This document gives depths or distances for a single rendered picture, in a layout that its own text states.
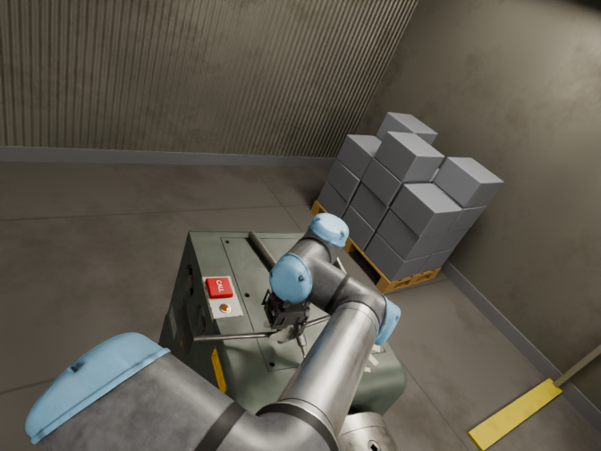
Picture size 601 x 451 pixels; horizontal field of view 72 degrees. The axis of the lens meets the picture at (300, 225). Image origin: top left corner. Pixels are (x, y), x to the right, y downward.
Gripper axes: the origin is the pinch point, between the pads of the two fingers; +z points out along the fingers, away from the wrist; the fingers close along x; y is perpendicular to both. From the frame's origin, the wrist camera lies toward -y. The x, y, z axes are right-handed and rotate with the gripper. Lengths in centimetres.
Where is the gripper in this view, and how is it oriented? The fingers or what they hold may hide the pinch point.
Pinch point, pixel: (283, 337)
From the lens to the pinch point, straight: 100.7
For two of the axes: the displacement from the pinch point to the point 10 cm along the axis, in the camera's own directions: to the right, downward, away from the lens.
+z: -3.4, 7.6, 5.5
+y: -8.6, -0.3, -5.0
